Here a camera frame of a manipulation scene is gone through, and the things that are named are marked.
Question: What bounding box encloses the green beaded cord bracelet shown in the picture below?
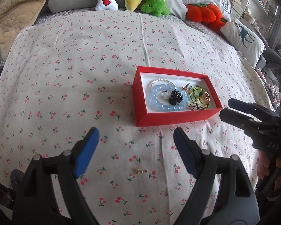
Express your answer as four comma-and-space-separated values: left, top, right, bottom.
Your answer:
188, 85, 208, 110

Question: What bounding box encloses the cherry print bed sheet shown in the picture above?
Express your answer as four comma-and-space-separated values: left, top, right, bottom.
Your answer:
0, 10, 279, 225

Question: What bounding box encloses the orange pumpkin plush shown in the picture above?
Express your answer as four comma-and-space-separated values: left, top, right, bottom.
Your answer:
186, 3, 230, 33

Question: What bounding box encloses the black hair claw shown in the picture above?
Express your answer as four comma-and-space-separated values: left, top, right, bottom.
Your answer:
167, 89, 183, 105

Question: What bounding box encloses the clear bead bracelet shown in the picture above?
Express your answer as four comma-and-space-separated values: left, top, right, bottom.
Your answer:
150, 78, 178, 91

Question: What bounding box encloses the stack of books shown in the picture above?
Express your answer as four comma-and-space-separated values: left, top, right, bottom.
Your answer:
228, 0, 243, 20

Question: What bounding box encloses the grey cushion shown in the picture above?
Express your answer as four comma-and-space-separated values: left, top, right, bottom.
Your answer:
256, 43, 281, 75

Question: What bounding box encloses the thin dark beaded bracelet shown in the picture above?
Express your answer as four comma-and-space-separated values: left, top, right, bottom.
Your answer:
188, 84, 206, 93

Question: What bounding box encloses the person's right hand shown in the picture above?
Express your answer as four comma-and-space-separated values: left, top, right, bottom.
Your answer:
256, 150, 281, 185

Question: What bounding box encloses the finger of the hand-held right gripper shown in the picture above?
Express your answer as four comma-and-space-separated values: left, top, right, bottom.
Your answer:
219, 109, 272, 146
228, 98, 280, 122

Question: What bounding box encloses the blue bead bracelet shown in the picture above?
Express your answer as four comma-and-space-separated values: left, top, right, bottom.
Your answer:
148, 84, 186, 113

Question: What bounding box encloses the small gold earring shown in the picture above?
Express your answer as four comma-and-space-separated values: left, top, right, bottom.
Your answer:
130, 167, 147, 175

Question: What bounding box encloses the deer print pillow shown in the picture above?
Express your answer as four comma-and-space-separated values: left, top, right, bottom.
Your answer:
220, 18, 266, 64

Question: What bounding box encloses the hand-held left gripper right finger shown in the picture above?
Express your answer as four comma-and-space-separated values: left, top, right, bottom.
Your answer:
173, 127, 260, 225

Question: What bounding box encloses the red cardboard box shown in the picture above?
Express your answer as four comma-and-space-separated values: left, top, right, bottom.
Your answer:
132, 66, 223, 127

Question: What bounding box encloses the beige fleece blanket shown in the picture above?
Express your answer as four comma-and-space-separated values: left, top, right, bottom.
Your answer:
0, 0, 61, 54

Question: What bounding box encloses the green tree plush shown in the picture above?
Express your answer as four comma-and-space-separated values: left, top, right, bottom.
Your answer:
141, 0, 169, 17

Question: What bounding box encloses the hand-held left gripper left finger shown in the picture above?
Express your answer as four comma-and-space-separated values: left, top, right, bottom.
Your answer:
14, 127, 100, 225

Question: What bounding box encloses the gold ring with dark stone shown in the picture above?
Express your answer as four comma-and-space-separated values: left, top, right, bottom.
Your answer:
197, 92, 211, 105

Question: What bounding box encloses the floral quilt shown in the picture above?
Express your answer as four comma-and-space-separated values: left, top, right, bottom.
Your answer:
255, 67, 281, 113

